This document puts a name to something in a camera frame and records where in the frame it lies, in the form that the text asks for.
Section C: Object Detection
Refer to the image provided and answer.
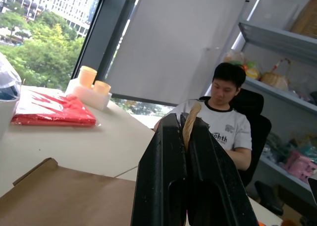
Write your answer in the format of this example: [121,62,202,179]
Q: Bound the tall orange plastic cup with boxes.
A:
[78,65,98,89]

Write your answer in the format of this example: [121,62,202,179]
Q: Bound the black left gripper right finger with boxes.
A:
[180,113,260,226]

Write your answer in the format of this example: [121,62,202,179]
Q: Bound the wicker basket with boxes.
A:
[260,58,292,91]

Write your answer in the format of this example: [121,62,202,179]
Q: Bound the brown paper bag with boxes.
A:
[0,157,137,226]

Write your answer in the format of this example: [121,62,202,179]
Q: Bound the red packaged cloth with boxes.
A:
[10,91,97,127]

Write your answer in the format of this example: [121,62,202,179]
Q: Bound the pink plastic toy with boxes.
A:
[284,150,317,184]

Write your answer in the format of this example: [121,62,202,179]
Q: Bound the seated man in white shirt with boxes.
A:
[153,61,253,171]

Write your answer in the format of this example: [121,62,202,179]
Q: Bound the white bucket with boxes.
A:
[0,97,20,140]

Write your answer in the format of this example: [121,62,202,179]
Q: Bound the black office chair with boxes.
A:
[199,88,284,216]

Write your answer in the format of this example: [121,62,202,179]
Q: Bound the short orange plastic cup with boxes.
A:
[93,80,111,96]

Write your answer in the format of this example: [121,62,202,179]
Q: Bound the grey metal shelf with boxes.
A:
[205,0,317,207]

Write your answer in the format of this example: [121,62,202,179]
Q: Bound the clear plastic bag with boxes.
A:
[0,52,22,102]

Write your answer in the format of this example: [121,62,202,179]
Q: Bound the white roller blind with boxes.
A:
[106,0,263,105]

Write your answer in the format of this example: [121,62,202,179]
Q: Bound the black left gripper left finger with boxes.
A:
[130,113,188,226]

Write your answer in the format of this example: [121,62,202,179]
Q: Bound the bag of toy fruit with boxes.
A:
[222,50,261,80]

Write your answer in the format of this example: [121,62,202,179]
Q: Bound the dark window frame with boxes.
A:
[71,0,179,107]

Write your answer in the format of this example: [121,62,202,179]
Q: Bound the white tray with orange cups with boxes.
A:
[65,78,113,112]

